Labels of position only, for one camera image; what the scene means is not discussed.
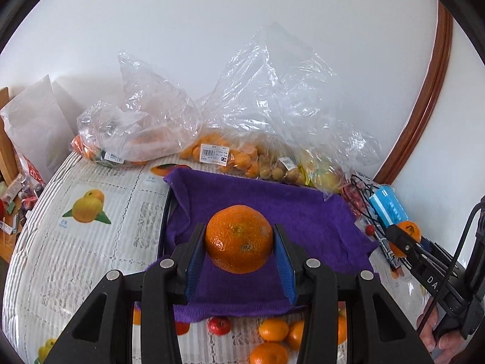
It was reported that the clear bag of kumquats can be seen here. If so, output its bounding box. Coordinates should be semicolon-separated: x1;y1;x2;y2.
178;23;345;179

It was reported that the grey power strip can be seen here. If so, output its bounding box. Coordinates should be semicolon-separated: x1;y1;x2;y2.
377;231;406;274

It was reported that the oval smooth orange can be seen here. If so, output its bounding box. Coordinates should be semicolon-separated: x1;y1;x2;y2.
249;343;290;364

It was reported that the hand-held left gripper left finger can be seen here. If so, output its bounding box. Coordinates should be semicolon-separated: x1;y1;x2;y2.
38;223;207;364

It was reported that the clear bag of yellow fruit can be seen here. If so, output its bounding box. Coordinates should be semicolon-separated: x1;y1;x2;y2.
299;121;383;201

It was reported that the pile of small packets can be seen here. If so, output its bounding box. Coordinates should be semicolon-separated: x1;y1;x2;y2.
0;172;46;236

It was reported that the clear bag of golden berries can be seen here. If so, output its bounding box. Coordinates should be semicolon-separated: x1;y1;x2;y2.
258;148;307;184

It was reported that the small red apple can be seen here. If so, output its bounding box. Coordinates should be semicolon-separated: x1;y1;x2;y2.
206;316;232;335

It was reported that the brown wooden door frame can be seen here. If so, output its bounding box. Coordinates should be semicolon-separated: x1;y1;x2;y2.
373;0;453;186

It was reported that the pile of small red fruits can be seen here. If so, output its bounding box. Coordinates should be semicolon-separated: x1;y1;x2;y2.
343;176;368;217

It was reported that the purple towel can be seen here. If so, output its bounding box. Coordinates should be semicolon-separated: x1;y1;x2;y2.
146;169;380;323

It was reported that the blue tissue box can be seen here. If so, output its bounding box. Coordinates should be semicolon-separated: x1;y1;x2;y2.
369;184;410;230

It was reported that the wooden side table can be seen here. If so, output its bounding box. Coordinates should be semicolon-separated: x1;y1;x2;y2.
0;216;23;264

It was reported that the black wire basket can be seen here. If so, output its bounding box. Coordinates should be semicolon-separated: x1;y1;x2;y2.
349;174;395;243

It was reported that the white plastic bag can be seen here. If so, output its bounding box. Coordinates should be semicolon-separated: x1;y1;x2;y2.
0;74;76;183

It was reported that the large ribbed orange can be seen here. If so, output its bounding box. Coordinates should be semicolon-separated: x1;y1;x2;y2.
205;205;274;275

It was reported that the person's right hand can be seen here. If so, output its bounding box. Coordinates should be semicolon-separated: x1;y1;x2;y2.
416;303;472;354

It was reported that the clear bag of mandarins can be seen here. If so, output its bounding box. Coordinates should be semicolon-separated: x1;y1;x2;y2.
70;51;203;167

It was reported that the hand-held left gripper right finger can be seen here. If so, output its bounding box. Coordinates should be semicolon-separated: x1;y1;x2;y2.
273;223;436;364

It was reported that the black tray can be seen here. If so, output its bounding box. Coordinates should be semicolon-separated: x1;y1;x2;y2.
158;193;179;260

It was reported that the wooden chair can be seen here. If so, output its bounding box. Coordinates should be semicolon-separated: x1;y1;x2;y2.
0;86;23;186

